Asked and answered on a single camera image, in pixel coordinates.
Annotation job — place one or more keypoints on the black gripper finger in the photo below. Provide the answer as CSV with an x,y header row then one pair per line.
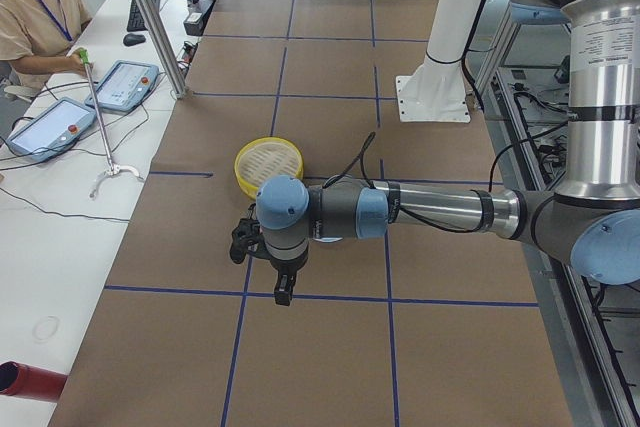
x,y
283,290

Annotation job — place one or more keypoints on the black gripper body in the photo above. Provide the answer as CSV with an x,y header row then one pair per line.
x,y
286,265

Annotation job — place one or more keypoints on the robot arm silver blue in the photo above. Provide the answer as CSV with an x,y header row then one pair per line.
x,y
589,221

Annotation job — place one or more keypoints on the yellow bamboo steamer basket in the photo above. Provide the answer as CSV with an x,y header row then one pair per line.
x,y
264,158

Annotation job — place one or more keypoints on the light blue plate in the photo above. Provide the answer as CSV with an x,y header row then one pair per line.
x,y
327,239

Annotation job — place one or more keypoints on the metal reacher grabber tool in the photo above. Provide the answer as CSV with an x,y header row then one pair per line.
x,y
113,169

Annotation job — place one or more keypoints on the far blue teach pendant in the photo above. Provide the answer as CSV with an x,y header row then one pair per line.
x,y
125,85

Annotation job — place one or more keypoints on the blue teach pendant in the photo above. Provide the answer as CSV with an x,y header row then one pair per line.
x,y
53,131
125,85

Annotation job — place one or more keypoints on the near blue teach pendant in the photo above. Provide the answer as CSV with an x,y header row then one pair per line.
x,y
53,131

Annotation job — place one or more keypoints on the black box on table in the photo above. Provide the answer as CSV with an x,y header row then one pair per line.
x,y
198,16

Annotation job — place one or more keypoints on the black computer mouse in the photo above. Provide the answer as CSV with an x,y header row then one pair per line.
x,y
132,39

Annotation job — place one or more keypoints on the red cylinder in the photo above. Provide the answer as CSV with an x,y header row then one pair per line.
x,y
29,382

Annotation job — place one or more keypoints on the seated person beige shirt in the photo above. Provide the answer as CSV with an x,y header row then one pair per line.
x,y
37,37

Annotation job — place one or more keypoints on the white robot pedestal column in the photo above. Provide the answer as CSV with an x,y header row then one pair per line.
x,y
436,92

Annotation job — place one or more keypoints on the aluminium frame post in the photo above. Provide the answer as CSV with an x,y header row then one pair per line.
x,y
163,46

